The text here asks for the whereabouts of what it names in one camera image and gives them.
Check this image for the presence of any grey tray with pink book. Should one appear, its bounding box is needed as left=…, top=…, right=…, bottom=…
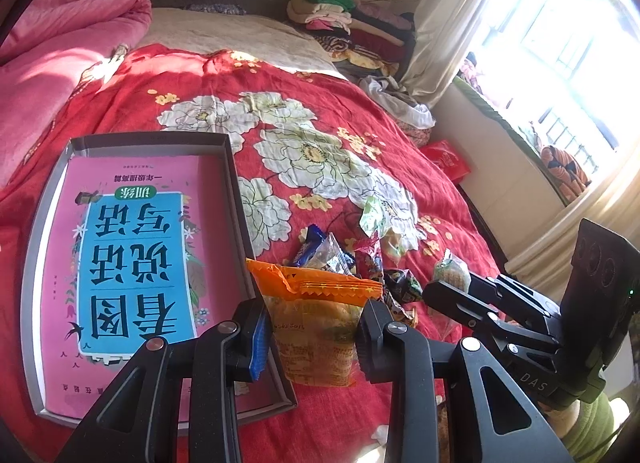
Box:
left=20, top=130, right=300, bottom=432

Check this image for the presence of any stack of folded clothes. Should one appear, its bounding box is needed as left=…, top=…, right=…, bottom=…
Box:
left=286, top=0, right=416, bottom=80

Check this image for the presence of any red cartoon snack packet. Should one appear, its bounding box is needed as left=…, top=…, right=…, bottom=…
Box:
left=354, top=237, right=384, bottom=282

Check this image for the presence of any orange cracker packet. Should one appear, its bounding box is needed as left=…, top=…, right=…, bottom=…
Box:
left=245, top=258, right=383, bottom=387

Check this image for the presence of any cream curtain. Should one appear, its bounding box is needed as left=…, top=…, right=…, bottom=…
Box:
left=401, top=0, right=486, bottom=108

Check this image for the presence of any beige bed sheet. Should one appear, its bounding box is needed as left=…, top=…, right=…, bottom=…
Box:
left=138, top=8, right=342, bottom=78

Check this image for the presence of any light green milk candy bag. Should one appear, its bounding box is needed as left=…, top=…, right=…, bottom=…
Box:
left=359, top=196, right=400, bottom=239

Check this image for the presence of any clear nut bar packet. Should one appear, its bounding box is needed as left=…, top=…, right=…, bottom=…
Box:
left=433, top=249, right=472, bottom=293

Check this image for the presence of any white plastic bag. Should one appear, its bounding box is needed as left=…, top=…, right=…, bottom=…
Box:
left=358, top=75, right=436, bottom=130

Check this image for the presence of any clear round cake packet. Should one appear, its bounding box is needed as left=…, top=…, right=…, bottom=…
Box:
left=304, top=232, right=355, bottom=275

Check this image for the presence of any black green pea packet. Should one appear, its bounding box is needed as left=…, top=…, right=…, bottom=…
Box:
left=384, top=269, right=422, bottom=304

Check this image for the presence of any pink duvet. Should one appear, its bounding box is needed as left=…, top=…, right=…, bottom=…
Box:
left=1, top=0, right=152, bottom=184

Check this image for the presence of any blue oreo packet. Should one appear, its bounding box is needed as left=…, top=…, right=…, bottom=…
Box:
left=291, top=224, right=326, bottom=268

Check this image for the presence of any red plastic bag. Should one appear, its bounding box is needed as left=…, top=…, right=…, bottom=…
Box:
left=420, top=139, right=471, bottom=183

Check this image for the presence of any red floral bedspread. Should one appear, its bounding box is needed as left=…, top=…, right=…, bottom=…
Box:
left=1, top=45, right=498, bottom=462

